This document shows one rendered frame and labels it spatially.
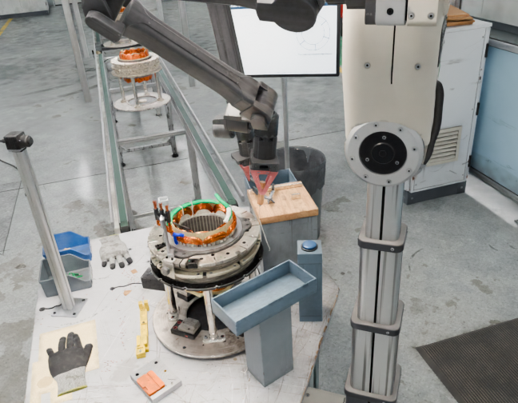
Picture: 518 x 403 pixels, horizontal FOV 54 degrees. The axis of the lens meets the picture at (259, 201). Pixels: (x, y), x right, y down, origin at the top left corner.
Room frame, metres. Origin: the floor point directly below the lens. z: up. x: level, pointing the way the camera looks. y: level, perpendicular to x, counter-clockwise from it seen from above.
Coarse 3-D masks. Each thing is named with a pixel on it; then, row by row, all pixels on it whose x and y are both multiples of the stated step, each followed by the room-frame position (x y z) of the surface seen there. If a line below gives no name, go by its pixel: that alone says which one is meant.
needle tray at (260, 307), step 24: (288, 264) 1.11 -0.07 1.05; (240, 288) 1.02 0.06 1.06; (264, 288) 1.05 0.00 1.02; (288, 288) 1.04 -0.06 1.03; (312, 288) 1.02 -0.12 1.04; (216, 312) 0.96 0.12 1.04; (240, 312) 0.96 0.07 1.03; (264, 312) 0.93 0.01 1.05; (288, 312) 0.99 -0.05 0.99; (264, 336) 0.95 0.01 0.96; (288, 336) 0.99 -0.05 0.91; (264, 360) 0.94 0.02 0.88; (288, 360) 0.99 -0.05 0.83; (264, 384) 0.94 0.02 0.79
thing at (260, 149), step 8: (256, 136) 1.13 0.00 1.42; (256, 144) 1.12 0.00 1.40; (264, 144) 1.11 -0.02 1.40; (272, 144) 1.12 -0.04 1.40; (256, 152) 1.12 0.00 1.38; (264, 152) 1.11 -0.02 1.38; (272, 152) 1.12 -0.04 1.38; (256, 160) 1.11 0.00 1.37; (264, 160) 1.11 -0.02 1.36; (272, 160) 1.11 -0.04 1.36; (272, 168) 1.09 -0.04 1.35
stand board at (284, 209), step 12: (276, 192) 1.50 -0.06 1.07; (288, 192) 1.49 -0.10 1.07; (300, 192) 1.48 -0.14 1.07; (252, 204) 1.44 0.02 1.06; (264, 204) 1.42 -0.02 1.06; (276, 204) 1.42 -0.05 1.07; (288, 204) 1.41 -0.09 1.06; (300, 204) 1.40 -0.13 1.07; (312, 204) 1.40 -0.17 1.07; (264, 216) 1.35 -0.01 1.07; (276, 216) 1.34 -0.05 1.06; (288, 216) 1.35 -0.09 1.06; (300, 216) 1.36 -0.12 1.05
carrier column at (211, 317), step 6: (204, 294) 1.10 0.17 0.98; (210, 294) 1.10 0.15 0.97; (210, 300) 1.10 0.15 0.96; (210, 306) 1.10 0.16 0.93; (210, 312) 1.10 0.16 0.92; (210, 318) 1.10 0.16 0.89; (210, 324) 1.10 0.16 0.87; (216, 324) 1.11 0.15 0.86; (210, 330) 1.10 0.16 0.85; (216, 330) 1.10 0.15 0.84; (210, 336) 1.10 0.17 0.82; (216, 336) 1.10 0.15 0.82
